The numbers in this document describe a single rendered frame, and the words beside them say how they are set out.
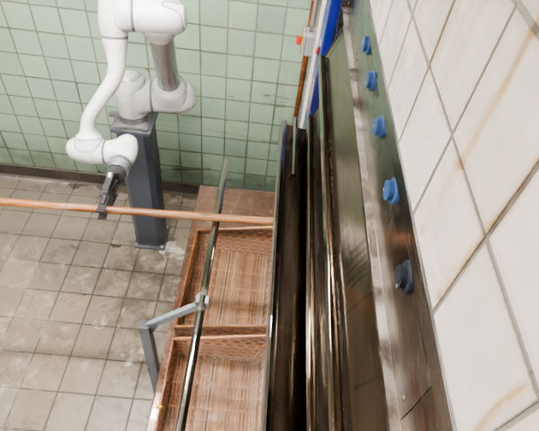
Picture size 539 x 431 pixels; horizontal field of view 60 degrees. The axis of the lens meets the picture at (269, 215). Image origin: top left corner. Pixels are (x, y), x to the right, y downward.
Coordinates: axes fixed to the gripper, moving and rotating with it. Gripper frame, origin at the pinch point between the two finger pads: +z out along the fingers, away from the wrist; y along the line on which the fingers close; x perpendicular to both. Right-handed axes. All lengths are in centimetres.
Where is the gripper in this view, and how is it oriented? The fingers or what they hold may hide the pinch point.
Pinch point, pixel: (103, 209)
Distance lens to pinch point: 189.8
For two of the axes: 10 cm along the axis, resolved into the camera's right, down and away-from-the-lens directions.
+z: -0.5, 7.5, -6.6
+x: -9.9, -1.0, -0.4
